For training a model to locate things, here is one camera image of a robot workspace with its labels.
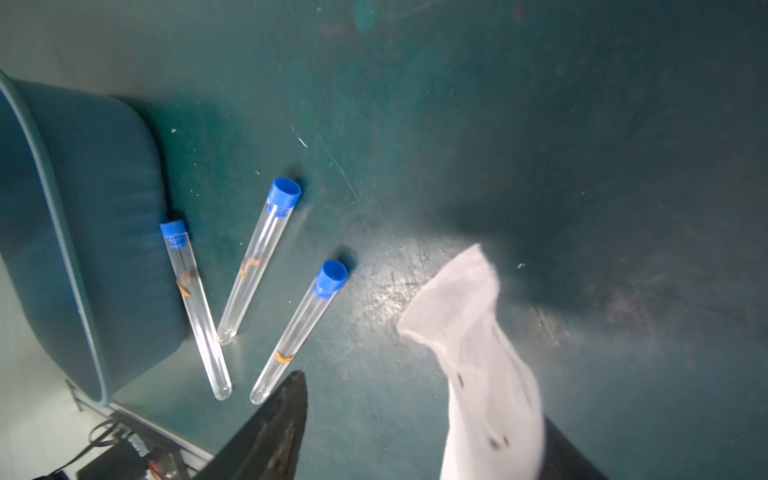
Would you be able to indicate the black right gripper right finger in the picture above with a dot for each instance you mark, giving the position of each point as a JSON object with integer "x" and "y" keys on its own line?
{"x": 563, "y": 461}

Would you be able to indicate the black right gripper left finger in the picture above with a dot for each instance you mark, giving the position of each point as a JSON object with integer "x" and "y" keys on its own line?
{"x": 268, "y": 445}

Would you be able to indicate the clear test tube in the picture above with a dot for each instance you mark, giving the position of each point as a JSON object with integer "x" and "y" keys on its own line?
{"x": 190, "y": 286}

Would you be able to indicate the test tube with blue cap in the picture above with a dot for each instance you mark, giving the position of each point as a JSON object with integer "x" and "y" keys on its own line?
{"x": 280, "y": 202}

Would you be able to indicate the blue translucent plastic container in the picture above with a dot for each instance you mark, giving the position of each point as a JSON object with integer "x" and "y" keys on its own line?
{"x": 82, "y": 200}

